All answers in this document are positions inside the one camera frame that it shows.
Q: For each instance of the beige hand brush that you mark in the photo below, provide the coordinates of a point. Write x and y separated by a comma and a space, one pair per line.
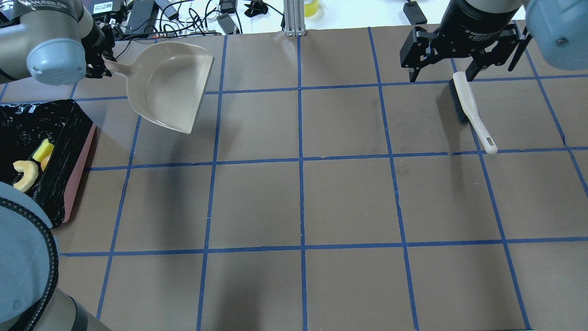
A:
467, 111

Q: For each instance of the yellow tape roll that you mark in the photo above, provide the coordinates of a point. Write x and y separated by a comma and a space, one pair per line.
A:
312, 8

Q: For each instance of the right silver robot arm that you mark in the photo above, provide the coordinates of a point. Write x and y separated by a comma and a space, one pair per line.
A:
559, 28

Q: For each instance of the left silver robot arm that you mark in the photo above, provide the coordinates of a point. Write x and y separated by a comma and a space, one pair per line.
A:
41, 41

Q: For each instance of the aluminium frame post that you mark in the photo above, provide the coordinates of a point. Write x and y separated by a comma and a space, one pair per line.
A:
293, 17

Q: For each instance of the yellow green sponge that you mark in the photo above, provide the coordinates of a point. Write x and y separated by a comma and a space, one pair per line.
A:
45, 148

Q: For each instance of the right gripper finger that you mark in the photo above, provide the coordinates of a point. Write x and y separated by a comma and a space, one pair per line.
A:
415, 68
479, 63

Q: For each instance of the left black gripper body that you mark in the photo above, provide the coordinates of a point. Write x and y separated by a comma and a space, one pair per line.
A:
95, 49

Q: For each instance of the bin with black bag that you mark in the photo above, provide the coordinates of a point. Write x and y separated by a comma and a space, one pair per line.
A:
23, 126

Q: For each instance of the yellow crumpled bread toy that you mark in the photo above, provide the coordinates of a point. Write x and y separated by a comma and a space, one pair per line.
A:
44, 162

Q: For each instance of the beige plastic dustpan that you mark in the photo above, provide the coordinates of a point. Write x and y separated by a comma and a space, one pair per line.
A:
166, 83

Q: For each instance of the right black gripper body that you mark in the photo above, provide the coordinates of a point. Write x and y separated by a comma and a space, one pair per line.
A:
475, 24

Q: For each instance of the beige curved peel piece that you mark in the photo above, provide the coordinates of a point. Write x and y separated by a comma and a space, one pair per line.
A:
29, 171

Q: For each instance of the black power adapter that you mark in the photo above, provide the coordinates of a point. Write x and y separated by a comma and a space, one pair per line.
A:
414, 13

